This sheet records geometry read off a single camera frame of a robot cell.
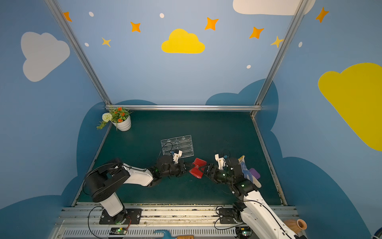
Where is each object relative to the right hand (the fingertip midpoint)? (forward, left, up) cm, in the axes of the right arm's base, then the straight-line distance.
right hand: (204, 169), depth 78 cm
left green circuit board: (-29, +41, -12) cm, 51 cm away
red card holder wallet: (+1, +4, -4) cm, 6 cm away
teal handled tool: (-29, +17, -11) cm, 36 cm away
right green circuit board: (-25, -20, -14) cm, 35 cm away
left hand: (+1, +4, -2) cm, 5 cm away
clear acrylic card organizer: (+20, +13, -7) cm, 25 cm away
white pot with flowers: (+33, +59, +1) cm, 67 cm away
